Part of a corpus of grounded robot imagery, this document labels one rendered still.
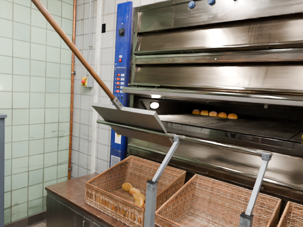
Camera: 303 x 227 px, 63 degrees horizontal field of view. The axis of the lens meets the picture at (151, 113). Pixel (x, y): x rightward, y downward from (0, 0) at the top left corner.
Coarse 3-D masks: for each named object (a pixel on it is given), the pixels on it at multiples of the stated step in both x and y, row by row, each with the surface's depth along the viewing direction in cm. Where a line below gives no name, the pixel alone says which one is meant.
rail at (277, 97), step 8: (128, 88) 196; (136, 88) 191; (144, 88) 186; (232, 96) 144; (240, 96) 141; (248, 96) 138; (256, 96) 136; (264, 96) 133; (272, 96) 131; (280, 96) 128
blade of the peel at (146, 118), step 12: (96, 108) 171; (108, 108) 161; (132, 108) 150; (108, 120) 180; (120, 120) 168; (132, 120) 159; (144, 120) 150; (156, 120) 142; (120, 132) 189; (132, 132) 177; (168, 144) 163
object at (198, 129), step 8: (176, 128) 186; (184, 128) 182; (192, 128) 178; (200, 128) 174; (208, 128) 171; (224, 136) 163; (232, 136) 160; (240, 136) 156; (248, 136) 153; (256, 136) 150; (264, 136) 152; (264, 144) 148; (272, 144) 145; (280, 144) 142; (288, 144) 140; (296, 144) 137
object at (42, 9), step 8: (32, 0) 106; (40, 8) 108; (48, 16) 111; (56, 24) 115; (64, 32) 119; (64, 40) 120; (72, 48) 123; (80, 56) 127; (88, 64) 131; (96, 80) 138; (104, 88) 142; (112, 96) 148
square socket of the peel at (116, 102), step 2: (116, 98) 150; (110, 100) 150; (112, 100) 149; (114, 100) 149; (116, 100) 150; (118, 100) 152; (112, 102) 151; (114, 102) 150; (116, 102) 150; (118, 102) 152; (120, 102) 153; (114, 104) 153; (116, 104) 151; (118, 104) 152; (120, 104) 153; (116, 106) 153; (118, 106) 152; (120, 106) 154; (122, 106) 155; (118, 108) 154; (120, 108) 154
